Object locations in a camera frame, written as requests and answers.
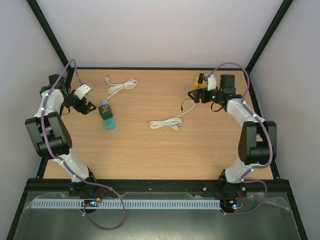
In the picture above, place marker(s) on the white power strip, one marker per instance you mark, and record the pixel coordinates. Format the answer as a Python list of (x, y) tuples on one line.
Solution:
[(203, 85)]

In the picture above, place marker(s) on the dark green dragon charger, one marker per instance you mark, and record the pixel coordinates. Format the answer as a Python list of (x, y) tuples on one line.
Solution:
[(105, 111)]

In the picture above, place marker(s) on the yellow cube adapter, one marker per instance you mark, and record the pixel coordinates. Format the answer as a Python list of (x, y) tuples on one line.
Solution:
[(196, 83)]

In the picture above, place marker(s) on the light blue cable duct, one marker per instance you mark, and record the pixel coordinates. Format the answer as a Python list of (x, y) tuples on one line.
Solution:
[(128, 204)]

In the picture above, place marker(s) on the teal power strip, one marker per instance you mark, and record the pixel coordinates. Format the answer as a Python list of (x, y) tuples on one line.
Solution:
[(109, 124)]

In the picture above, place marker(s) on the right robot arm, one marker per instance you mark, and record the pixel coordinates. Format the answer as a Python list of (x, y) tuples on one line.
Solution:
[(257, 145)]

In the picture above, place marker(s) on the black plug adapter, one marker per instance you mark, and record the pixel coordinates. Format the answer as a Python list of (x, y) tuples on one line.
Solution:
[(201, 78)]

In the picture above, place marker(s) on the black frame rail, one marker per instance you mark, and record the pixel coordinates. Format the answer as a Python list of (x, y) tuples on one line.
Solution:
[(204, 188)]

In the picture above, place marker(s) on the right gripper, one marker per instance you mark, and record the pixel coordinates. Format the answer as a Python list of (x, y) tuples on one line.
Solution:
[(200, 94)]

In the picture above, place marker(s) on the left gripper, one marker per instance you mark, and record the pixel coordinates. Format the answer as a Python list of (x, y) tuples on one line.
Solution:
[(86, 110)]

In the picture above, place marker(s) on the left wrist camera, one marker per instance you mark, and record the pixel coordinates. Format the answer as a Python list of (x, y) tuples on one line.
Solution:
[(83, 90)]

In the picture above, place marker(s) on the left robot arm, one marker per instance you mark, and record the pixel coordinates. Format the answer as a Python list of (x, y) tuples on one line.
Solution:
[(50, 136)]

